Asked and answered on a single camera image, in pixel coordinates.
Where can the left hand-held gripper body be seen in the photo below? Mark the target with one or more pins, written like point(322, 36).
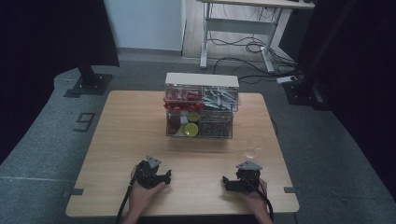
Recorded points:
point(146, 175)

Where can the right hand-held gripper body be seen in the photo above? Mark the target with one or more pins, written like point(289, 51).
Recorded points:
point(249, 177)

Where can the clear glass cup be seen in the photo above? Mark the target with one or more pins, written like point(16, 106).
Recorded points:
point(252, 151)

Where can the yellow-green round capsule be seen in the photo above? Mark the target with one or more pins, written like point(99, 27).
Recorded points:
point(193, 116)
point(190, 129)

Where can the clear drawer organizer white lid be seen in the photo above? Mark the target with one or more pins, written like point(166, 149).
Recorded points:
point(202, 80)

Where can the person's left hand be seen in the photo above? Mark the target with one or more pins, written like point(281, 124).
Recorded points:
point(141, 199)

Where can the person's right hand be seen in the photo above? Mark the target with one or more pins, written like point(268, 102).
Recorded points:
point(253, 200)

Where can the black tape strip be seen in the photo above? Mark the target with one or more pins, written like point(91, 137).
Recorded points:
point(74, 192)
point(292, 189)

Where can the dark brown capsule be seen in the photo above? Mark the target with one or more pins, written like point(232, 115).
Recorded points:
point(173, 123)

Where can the pile of dark packets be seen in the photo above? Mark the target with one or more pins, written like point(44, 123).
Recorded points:
point(215, 127)

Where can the small white packet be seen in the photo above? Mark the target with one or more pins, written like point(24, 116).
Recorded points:
point(183, 119)

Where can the pile of red packets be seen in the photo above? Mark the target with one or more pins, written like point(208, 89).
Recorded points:
point(183, 99)

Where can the black tape floor marker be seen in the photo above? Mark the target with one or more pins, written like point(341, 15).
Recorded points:
point(84, 122)

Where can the pile of grey packets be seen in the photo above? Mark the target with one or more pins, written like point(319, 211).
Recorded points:
point(219, 98)

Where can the white power strip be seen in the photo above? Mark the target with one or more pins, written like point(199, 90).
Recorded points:
point(286, 79)

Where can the black curtain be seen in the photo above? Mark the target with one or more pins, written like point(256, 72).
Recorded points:
point(46, 46)
point(367, 77)

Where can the black metal stand frame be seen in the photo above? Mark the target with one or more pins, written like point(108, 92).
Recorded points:
point(306, 87)

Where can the black stand with base plate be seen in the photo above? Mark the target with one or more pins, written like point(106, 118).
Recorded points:
point(90, 82)

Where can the white frame desk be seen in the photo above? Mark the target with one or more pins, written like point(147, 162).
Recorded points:
point(239, 26)

